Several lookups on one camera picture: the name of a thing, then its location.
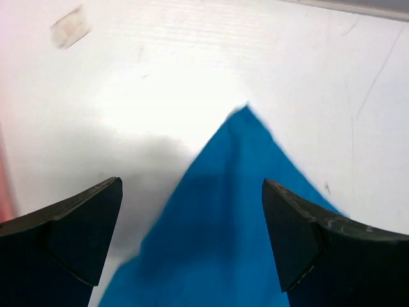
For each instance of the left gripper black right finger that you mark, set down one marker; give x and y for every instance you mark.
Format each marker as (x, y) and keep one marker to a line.
(325, 259)

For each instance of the small tape piece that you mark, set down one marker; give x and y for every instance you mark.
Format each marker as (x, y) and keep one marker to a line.
(70, 28)

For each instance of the metal table edge rail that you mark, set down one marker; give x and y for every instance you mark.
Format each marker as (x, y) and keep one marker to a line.
(387, 9)

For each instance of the blue t-shirt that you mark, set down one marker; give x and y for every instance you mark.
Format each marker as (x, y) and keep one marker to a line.
(210, 246)

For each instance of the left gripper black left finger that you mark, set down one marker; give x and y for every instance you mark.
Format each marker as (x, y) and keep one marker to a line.
(55, 256)

